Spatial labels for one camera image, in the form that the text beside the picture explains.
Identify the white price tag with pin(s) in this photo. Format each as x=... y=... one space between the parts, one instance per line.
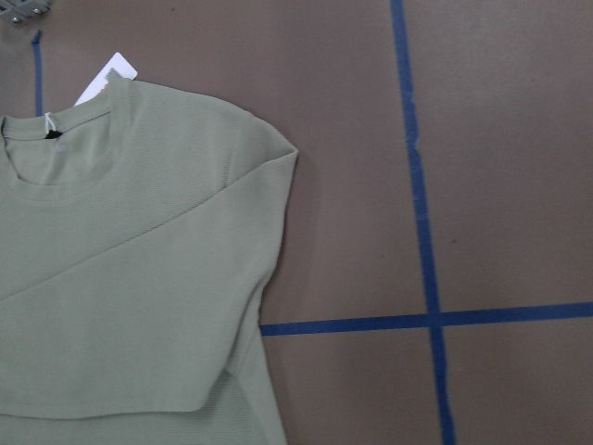
x=118 y=67

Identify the olive green long-sleeve shirt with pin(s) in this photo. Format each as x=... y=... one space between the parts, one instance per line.
x=138 y=232

